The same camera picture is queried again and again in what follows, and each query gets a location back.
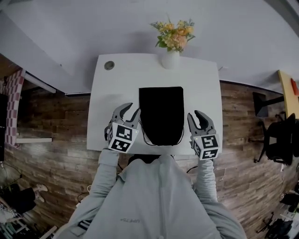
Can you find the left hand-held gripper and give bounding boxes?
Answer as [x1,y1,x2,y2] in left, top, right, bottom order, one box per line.
[103,102,142,155]

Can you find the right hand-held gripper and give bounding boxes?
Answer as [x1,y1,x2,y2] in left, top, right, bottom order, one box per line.
[187,109,221,161]

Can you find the black cloth drawstring bag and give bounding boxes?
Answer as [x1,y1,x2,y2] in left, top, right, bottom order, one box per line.
[138,86,185,147]

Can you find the person's left forearm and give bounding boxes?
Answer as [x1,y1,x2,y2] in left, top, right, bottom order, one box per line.
[90,148,120,199]

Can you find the person's right forearm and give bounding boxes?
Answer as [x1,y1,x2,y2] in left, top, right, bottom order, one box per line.
[195,158,218,203]

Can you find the person's black trousers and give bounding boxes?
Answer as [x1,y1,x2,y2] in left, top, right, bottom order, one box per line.
[128,154,175,164]

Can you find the black desk base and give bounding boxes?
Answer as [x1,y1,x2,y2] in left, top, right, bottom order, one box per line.
[252,91,285,117]

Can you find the white ribbed vase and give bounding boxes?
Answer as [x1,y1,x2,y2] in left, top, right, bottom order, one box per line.
[161,50,180,70]

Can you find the person's grey jacket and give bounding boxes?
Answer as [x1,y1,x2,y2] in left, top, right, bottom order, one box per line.
[56,154,246,239]

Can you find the yellow flower bouquet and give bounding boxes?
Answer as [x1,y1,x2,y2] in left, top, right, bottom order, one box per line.
[149,15,196,52]

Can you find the yellow wooden desk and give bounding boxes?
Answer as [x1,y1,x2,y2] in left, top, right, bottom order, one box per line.
[278,70,299,116]

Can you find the red object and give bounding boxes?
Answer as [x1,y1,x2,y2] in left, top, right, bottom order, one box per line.
[290,78,299,96]

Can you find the pink checkered chair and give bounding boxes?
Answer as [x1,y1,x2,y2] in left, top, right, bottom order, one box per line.
[0,69,57,147]

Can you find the small black office chair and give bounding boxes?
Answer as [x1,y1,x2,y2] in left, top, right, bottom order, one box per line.
[256,211,292,234]

